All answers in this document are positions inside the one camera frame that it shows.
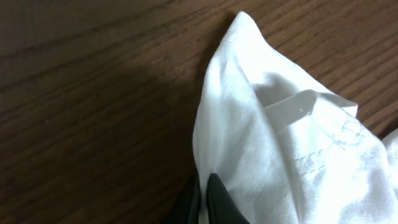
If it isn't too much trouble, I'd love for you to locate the white t-shirt with logo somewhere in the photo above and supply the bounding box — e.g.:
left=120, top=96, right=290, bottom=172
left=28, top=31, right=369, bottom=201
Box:
left=193, top=12, right=397, bottom=223

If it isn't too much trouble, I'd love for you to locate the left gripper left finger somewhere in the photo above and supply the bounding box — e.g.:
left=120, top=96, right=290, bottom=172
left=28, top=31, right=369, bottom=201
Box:
left=164, top=176, right=201, bottom=224

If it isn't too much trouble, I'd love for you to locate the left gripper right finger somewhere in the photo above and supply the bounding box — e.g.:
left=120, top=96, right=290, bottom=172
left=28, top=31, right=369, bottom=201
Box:
left=206, top=173, right=249, bottom=224

